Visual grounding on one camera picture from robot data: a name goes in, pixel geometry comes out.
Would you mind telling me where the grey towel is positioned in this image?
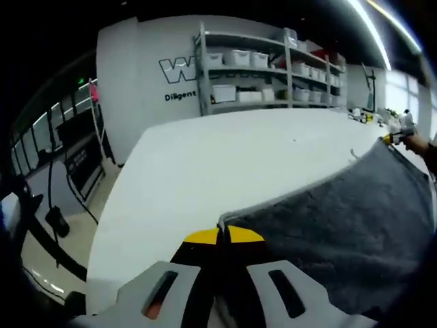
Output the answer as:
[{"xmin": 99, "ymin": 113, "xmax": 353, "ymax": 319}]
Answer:
[{"xmin": 218, "ymin": 136, "xmax": 437, "ymax": 323}]

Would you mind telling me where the person's right hand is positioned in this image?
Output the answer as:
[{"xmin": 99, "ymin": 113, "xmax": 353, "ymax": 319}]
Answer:
[{"xmin": 404, "ymin": 133, "xmax": 429, "ymax": 154}]

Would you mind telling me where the pile of small tools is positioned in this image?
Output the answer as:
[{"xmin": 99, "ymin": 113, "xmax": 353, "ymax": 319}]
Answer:
[{"xmin": 348, "ymin": 108, "xmax": 382, "ymax": 125}]

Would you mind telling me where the black floor stand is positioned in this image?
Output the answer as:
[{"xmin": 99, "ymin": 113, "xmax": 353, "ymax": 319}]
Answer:
[{"xmin": 361, "ymin": 61, "xmax": 378, "ymax": 112}]

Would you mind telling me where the long ceiling light strip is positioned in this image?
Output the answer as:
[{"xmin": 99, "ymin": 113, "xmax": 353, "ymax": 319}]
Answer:
[{"xmin": 343, "ymin": 0, "xmax": 393, "ymax": 71}]

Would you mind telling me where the short ceiling light strip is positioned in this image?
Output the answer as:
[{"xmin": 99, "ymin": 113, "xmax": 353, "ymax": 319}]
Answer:
[{"xmin": 367, "ymin": 0, "xmax": 423, "ymax": 53}]

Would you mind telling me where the grey metal shelf rack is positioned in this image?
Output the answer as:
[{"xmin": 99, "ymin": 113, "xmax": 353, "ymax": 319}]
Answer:
[{"xmin": 192, "ymin": 21, "xmax": 348, "ymax": 118}]

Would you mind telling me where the black power adapter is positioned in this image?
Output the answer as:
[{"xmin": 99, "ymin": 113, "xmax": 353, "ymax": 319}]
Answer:
[{"xmin": 44, "ymin": 205, "xmax": 71, "ymax": 238}]

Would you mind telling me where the group of white storage boxes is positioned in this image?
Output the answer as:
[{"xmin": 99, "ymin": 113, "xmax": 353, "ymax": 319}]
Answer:
[{"xmin": 207, "ymin": 28, "xmax": 344, "ymax": 105}]

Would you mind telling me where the pink cloth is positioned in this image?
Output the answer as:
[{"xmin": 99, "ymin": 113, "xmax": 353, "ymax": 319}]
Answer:
[{"xmin": 89, "ymin": 81, "xmax": 102, "ymax": 105}]

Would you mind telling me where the black floor cable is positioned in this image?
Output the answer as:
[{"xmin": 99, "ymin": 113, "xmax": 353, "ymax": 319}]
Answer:
[{"xmin": 66, "ymin": 169, "xmax": 100, "ymax": 227}]

